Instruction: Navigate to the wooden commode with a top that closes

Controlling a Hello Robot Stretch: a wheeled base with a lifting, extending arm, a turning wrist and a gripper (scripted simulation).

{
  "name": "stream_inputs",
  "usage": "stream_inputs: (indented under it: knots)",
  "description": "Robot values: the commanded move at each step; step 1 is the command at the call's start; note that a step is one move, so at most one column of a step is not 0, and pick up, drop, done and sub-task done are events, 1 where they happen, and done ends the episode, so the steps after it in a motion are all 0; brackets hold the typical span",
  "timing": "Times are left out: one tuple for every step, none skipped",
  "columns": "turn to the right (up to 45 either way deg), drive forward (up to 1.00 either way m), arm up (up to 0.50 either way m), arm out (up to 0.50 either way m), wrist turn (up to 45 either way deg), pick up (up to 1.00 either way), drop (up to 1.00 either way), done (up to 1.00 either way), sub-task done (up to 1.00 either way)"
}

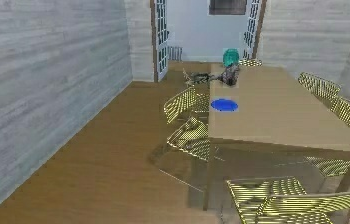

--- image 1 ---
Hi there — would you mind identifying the mottled grey brown ornament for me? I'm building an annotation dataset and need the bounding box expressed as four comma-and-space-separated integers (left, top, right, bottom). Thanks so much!
220, 64, 241, 87

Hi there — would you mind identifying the white slatted rack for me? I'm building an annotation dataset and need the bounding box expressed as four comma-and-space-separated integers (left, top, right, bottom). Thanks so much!
167, 45, 184, 62

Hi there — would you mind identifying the white glazed room door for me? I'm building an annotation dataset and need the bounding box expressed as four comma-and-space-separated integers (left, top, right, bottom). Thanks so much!
153, 0, 171, 83
242, 0, 263, 61

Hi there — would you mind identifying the teal round vase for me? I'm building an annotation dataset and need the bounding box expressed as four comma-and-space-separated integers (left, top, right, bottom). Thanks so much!
222, 48, 241, 68

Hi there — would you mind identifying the tan wooden dining table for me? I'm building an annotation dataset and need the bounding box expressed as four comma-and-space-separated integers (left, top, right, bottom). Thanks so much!
202, 63, 350, 212

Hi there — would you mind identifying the blue round plate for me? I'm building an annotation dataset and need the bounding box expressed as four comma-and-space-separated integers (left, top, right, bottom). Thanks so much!
210, 97, 240, 113

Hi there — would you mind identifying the dark framed wall picture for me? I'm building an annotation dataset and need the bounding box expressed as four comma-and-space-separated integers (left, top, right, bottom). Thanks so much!
208, 0, 248, 16

